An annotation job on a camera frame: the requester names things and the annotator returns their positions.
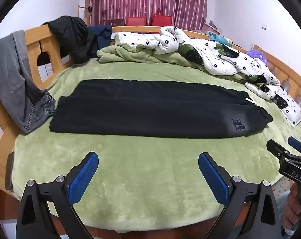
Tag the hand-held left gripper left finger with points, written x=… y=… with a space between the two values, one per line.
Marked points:
x=83 y=176

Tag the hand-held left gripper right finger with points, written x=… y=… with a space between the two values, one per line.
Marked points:
x=212 y=176

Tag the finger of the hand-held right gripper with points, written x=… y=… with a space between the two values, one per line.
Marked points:
x=297 y=144
x=277 y=150

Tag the black pants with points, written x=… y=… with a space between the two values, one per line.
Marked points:
x=145 y=109

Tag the person's right hand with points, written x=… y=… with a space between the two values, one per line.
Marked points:
x=292 y=209

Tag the white floral pillow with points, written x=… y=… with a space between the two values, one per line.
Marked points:
x=288 y=107

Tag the person's light blue jeans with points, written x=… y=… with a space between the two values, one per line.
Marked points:
x=281 y=214

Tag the green fleece bed blanket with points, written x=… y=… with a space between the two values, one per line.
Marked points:
x=145 y=174

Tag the purple fluffy item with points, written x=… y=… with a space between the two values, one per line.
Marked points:
x=258 y=54

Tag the white floral quilt green lining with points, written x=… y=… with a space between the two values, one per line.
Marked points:
x=210 y=54

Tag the grey jeans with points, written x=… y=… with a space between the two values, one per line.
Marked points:
x=13 y=79

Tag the teal patterned pillow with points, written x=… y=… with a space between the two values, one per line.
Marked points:
x=221 y=39

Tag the black jacket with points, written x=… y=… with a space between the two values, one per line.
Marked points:
x=70 y=37

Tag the navy blue garment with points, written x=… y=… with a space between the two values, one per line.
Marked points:
x=102 y=36

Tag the dark brown wooden chair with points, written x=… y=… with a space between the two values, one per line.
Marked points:
x=113 y=22

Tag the red chair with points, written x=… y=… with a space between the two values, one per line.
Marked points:
x=136 y=21
x=161 y=20

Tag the wooden coat stand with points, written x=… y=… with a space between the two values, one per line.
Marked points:
x=85 y=11

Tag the maroon floral curtain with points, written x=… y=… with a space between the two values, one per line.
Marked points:
x=145 y=0

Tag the white wall switch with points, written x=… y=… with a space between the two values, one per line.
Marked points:
x=264 y=27

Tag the wooden bed frame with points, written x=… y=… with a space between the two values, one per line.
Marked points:
x=32 y=42

